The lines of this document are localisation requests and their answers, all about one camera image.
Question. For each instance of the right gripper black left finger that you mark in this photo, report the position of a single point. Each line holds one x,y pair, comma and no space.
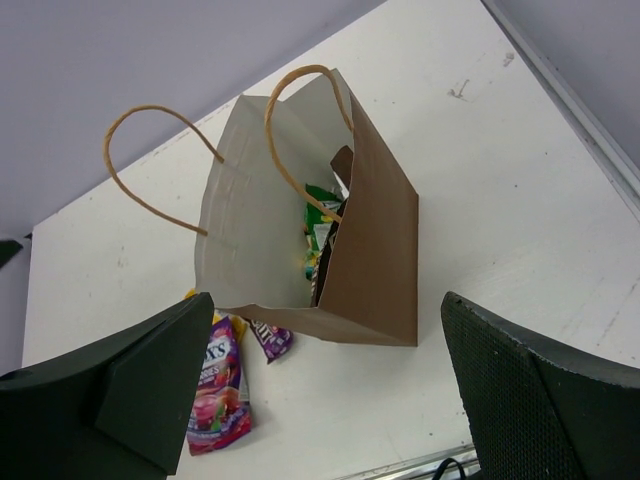
117,408

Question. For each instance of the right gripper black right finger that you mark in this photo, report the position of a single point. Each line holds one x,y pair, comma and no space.
538,408

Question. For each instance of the purple Fox's berries bag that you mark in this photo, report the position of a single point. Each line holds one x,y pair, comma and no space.
220,413

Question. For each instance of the brown paper bag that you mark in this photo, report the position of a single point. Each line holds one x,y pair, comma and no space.
250,241

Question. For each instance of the green Fox's candy bag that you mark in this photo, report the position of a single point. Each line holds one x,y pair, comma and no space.
317,224

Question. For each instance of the brown kettle chips bag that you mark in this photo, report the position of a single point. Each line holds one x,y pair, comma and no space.
341,166

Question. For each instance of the purple m&m's packet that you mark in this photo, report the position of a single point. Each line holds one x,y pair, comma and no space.
274,341

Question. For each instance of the aluminium table edge rail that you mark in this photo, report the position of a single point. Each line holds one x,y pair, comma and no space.
585,54

